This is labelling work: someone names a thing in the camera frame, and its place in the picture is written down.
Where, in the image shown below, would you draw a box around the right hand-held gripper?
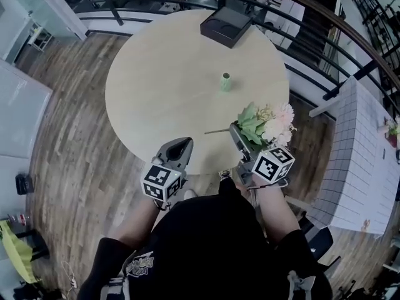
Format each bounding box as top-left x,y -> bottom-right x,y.
229,122 -> 296,187

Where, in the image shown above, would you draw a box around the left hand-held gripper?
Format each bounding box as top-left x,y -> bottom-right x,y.
142,137 -> 194,202

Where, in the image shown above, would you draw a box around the pink flowers with green leaves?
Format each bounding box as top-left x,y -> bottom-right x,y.
204,102 -> 296,151

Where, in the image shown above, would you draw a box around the pale green vase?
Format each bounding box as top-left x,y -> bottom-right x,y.
219,72 -> 234,93

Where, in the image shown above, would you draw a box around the person's left forearm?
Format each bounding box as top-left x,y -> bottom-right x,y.
107,195 -> 166,249

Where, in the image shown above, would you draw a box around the person's right forearm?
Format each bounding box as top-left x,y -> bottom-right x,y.
249,184 -> 301,249

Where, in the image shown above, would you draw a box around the potted plant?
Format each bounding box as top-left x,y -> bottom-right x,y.
377,117 -> 400,149

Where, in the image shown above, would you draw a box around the round light wooden table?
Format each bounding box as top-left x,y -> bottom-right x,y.
104,9 -> 290,176

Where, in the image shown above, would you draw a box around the white bench board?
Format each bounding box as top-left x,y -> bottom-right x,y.
308,97 -> 343,118

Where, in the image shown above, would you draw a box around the person's black printed t-shirt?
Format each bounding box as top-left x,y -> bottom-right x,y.
76,178 -> 332,300

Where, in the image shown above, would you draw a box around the black box with round recesses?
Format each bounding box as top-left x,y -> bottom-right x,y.
199,7 -> 253,49

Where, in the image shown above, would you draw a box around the white tiled counter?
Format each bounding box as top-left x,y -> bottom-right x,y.
307,76 -> 400,236

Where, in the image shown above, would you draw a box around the black chair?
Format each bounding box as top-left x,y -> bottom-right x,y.
298,217 -> 341,271

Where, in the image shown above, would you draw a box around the small black device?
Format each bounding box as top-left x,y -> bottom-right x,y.
15,173 -> 34,196

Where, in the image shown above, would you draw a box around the black railing with wooden handrail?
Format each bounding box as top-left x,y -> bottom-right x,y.
59,0 -> 400,118

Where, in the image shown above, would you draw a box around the black stool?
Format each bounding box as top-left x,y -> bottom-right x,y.
15,229 -> 51,262

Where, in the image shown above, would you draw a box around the bottle with red label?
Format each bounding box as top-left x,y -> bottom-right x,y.
7,212 -> 31,224

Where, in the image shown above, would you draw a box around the yellow-green cloth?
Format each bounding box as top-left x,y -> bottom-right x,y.
0,220 -> 40,284

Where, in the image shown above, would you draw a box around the grey bag strap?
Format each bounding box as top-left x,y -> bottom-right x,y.
287,270 -> 316,300
99,276 -> 131,300

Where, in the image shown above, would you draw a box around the white power strip with cable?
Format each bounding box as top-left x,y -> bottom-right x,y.
61,261 -> 79,293

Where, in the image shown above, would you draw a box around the white desk frame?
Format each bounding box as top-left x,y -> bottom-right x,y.
27,23 -> 53,53

